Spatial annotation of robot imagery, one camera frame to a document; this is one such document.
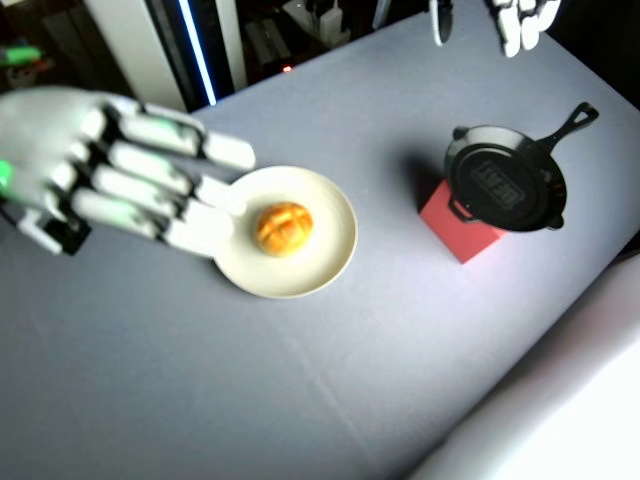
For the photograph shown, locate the blue light strip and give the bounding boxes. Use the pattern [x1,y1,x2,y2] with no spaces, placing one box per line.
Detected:
[177,0,219,107]

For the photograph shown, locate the cream round plate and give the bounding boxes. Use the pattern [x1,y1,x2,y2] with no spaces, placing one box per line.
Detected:
[212,165,359,300]

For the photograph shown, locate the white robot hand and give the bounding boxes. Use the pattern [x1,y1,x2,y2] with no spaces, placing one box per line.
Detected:
[0,85,257,261]
[428,0,562,59]

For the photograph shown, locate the white pillar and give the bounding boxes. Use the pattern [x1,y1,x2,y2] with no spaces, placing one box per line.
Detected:
[82,0,249,114]

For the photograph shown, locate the grey table cloth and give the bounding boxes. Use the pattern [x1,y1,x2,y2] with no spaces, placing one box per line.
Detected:
[0,10,640,480]

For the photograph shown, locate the black frying pan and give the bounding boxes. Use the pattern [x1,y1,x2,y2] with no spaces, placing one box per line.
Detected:
[443,102,600,233]

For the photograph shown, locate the green toy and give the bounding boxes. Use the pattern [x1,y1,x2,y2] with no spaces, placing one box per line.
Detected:
[0,44,45,69]

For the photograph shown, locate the golden bread bun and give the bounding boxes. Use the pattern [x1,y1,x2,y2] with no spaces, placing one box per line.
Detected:
[255,201,315,259]

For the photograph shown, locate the red block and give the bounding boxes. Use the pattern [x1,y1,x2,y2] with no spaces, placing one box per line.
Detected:
[418,178,505,265]

